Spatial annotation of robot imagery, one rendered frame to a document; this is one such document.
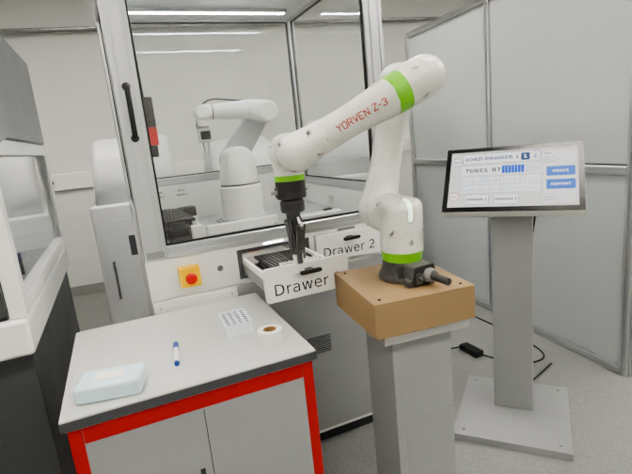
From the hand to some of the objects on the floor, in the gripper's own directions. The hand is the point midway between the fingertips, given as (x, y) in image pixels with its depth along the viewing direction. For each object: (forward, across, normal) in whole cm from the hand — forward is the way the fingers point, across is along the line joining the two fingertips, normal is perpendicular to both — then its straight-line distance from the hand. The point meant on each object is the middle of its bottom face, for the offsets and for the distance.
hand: (298, 262), depth 147 cm
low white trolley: (+93, -4, -38) cm, 101 cm away
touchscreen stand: (+93, -10, +98) cm, 136 cm away
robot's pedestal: (+93, +15, +28) cm, 99 cm away
